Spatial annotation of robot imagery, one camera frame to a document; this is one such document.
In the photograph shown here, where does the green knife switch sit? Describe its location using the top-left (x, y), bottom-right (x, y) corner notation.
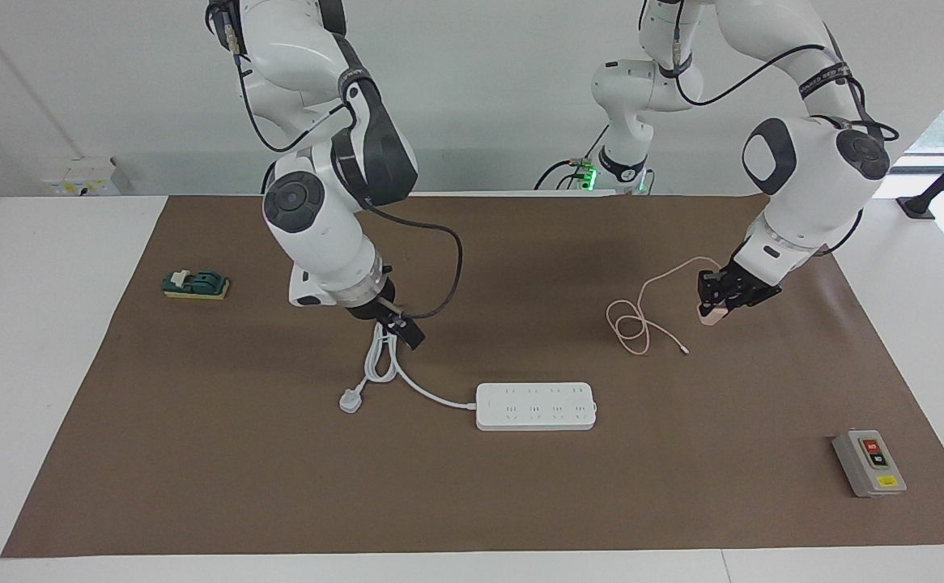
top-left (162, 270), bottom-right (231, 301)

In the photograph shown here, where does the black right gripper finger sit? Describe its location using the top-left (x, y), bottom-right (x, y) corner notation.
top-left (391, 317), bottom-right (426, 351)

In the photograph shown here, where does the pink charging cable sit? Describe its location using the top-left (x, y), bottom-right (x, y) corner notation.
top-left (606, 257), bottom-right (722, 355)

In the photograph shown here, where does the grey on-off switch box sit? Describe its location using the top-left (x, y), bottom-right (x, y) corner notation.
top-left (832, 429), bottom-right (908, 498)

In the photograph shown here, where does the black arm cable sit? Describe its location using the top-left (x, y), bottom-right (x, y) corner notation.
top-left (229, 24), bottom-right (465, 321)
top-left (638, 0), bottom-right (900, 143)

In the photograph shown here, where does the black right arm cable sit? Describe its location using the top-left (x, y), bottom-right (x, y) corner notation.
top-left (229, 24), bottom-right (465, 321)

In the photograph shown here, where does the black angled stand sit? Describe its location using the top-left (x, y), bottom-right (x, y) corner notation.
top-left (896, 131), bottom-right (944, 221)

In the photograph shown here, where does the black base cable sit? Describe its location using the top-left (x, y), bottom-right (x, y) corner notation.
top-left (534, 121), bottom-right (612, 192)

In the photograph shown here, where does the white power strip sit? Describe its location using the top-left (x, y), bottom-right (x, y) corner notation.
top-left (475, 382), bottom-right (597, 432)

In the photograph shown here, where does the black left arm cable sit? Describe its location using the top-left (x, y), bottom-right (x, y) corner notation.
top-left (638, 0), bottom-right (900, 143)

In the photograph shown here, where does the white power strip cord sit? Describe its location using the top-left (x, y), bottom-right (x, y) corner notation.
top-left (338, 320), bottom-right (479, 415)

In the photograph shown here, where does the brown table mat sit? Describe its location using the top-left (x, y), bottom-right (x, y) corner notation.
top-left (1, 193), bottom-right (944, 560)

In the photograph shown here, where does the white wall outlet box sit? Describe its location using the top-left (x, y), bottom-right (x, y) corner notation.
top-left (39, 158), bottom-right (121, 197)

